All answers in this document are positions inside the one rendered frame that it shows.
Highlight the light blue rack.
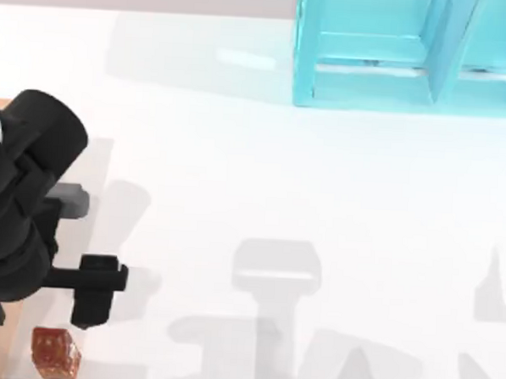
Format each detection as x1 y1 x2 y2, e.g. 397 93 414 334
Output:
290 0 506 120

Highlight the brown bread cube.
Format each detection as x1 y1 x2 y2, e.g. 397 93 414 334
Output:
29 326 86 379

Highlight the shallow salmon-coloured box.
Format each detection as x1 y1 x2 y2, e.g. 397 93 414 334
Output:
0 98 117 379

